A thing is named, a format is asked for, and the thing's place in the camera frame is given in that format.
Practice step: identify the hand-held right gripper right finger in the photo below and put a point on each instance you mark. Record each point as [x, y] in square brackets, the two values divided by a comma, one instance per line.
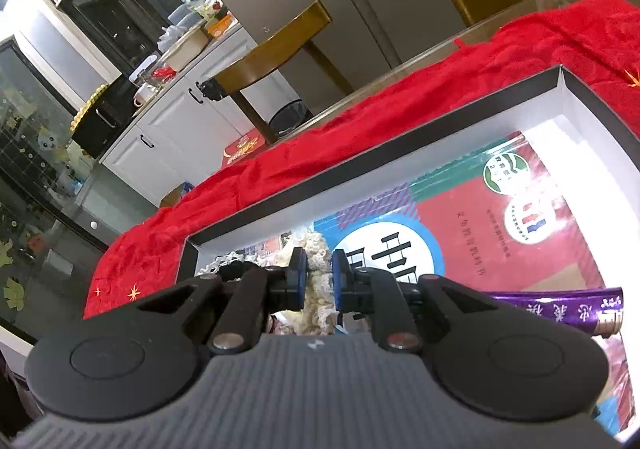
[340, 281]

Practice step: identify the white mug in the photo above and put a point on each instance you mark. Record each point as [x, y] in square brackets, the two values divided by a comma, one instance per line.
[144, 94]

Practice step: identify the black cardboard box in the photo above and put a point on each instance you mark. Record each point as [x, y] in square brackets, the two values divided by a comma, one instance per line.
[400, 166]

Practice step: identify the black trash bin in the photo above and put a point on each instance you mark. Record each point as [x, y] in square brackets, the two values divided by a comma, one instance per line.
[287, 115]

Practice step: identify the black microwave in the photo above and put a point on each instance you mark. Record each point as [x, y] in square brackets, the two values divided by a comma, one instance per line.
[100, 124]

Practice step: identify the orange snack packet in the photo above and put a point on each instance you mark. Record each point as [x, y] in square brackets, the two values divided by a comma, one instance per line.
[221, 25]

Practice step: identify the stack of plastic containers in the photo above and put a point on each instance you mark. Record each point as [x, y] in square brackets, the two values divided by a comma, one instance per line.
[182, 18]

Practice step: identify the red bear printed blanket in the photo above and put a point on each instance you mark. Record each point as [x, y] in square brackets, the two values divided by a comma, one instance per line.
[350, 129]

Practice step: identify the yellow beaded mat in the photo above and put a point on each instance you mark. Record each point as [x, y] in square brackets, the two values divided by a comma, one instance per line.
[87, 106]

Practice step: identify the purple foil packet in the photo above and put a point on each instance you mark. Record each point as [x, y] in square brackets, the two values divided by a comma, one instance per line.
[540, 306]

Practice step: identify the cream crochet scrunchie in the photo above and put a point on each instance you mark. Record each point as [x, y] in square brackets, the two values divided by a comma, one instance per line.
[318, 294]

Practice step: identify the white kitchen cabinet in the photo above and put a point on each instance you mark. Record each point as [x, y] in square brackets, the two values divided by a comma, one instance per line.
[165, 129]

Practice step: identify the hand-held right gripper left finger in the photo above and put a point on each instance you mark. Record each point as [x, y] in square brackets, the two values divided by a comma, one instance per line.
[299, 279]

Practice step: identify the glass door with stickers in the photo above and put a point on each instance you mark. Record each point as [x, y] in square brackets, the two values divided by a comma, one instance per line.
[35, 179]

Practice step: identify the beige basin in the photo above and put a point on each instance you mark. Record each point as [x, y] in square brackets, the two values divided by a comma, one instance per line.
[187, 49]

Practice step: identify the red gift box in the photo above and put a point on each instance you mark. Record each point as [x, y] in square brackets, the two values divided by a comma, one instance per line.
[244, 145]

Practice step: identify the colourful textbook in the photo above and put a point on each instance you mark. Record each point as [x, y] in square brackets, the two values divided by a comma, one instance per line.
[450, 249]

